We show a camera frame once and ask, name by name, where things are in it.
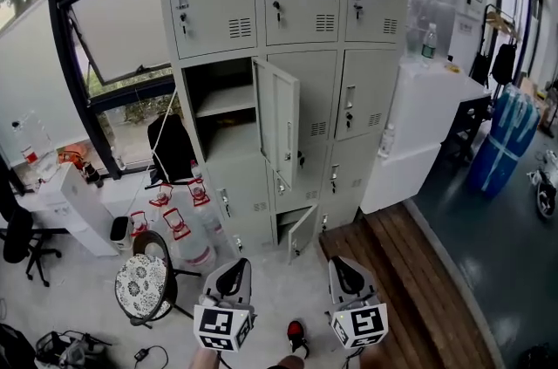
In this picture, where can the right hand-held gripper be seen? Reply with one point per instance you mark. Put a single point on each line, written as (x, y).
(364, 323)

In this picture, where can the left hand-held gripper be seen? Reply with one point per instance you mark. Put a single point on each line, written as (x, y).
(215, 321)

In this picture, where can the person's left forearm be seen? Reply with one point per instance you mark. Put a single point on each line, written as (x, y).
(207, 358)

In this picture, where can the person's right forearm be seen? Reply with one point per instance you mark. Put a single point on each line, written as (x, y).
(364, 358)

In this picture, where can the black cabinet key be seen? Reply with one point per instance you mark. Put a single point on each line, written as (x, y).
(184, 25)
(276, 11)
(349, 119)
(301, 160)
(358, 11)

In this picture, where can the person's red shoe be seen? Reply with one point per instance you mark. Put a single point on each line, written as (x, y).
(296, 334)

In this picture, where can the floral cushion stool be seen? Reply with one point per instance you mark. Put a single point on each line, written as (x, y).
(141, 284)

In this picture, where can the black power adapter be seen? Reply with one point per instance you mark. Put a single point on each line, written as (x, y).
(141, 354)

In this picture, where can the small red cap bottle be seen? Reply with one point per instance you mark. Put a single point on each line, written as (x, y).
(196, 170)

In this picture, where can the white waste bin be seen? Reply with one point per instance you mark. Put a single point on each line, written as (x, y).
(121, 233)

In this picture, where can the black backpack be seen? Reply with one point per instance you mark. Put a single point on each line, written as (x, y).
(172, 149)

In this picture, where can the small white bottle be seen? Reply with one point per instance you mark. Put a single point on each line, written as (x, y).
(387, 142)

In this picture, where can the small clear bottle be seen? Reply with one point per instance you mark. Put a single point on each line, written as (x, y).
(118, 160)

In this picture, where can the white water dispenser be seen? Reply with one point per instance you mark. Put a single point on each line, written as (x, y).
(74, 206)

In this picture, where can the black thermos flask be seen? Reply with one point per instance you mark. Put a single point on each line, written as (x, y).
(92, 175)

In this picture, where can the blue wrapped roll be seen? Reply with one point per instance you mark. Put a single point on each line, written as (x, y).
(501, 140)

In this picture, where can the white wheeled device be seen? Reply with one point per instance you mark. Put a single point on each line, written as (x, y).
(542, 193)

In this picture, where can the black framed window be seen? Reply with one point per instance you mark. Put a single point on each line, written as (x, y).
(131, 93)

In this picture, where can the black office chair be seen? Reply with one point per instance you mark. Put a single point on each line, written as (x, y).
(19, 236)

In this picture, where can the white top black leg table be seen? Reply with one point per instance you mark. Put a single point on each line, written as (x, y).
(471, 90)

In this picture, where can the large clear red label bottle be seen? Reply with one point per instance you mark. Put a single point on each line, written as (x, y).
(37, 145)

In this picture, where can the green label water bottle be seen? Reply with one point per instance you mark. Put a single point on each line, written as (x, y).
(429, 46)

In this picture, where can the brown cardboard box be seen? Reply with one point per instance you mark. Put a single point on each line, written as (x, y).
(529, 86)

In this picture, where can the black hanging bag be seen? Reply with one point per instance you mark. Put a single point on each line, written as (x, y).
(503, 64)

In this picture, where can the frosted window sash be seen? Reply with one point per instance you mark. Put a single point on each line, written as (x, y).
(122, 22)

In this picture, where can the black clothes rack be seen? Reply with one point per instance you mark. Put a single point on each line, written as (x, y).
(486, 22)

